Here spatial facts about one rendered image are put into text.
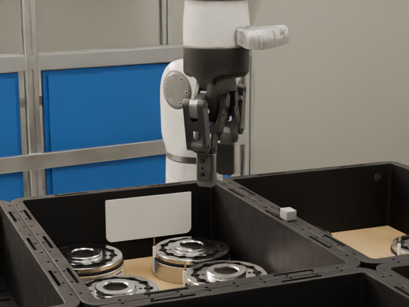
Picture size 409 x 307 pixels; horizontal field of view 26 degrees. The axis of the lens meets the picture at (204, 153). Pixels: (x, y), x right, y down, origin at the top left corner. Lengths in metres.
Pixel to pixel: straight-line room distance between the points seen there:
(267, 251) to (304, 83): 3.42
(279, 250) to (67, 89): 1.94
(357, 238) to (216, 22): 0.51
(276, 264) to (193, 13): 0.33
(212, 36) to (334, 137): 3.73
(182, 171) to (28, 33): 1.56
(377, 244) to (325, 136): 3.33
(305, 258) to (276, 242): 0.07
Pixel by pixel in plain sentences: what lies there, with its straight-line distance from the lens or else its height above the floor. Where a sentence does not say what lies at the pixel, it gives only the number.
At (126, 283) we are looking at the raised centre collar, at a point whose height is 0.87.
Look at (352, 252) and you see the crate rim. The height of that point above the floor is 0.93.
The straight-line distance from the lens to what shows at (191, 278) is 1.08.
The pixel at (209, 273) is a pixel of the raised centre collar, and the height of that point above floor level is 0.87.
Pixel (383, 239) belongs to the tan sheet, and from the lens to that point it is 1.36.
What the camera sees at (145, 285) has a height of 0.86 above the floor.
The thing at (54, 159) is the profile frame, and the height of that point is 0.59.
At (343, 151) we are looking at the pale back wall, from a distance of 4.74.
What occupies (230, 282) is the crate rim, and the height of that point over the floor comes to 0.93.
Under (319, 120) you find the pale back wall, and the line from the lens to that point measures 4.60.
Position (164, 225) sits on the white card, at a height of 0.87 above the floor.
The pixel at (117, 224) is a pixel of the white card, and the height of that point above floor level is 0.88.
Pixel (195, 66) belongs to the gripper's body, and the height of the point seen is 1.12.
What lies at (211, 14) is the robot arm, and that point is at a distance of 0.96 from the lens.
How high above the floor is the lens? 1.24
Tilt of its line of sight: 13 degrees down
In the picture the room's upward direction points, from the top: straight up
